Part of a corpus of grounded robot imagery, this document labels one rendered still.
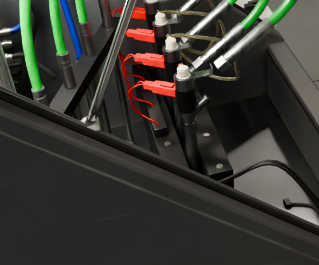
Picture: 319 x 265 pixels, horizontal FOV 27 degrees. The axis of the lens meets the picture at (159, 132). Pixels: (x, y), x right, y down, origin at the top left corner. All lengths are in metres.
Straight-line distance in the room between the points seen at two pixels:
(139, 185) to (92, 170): 0.05
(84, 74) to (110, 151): 0.49
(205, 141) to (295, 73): 0.27
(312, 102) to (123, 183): 0.66
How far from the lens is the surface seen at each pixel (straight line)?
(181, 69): 0.92
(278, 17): 0.91
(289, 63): 1.26
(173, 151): 1.03
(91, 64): 1.04
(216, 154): 1.02
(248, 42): 0.92
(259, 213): 0.64
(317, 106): 1.16
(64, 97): 0.98
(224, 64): 0.92
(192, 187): 0.58
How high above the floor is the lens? 1.65
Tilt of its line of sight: 38 degrees down
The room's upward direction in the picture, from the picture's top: 9 degrees counter-clockwise
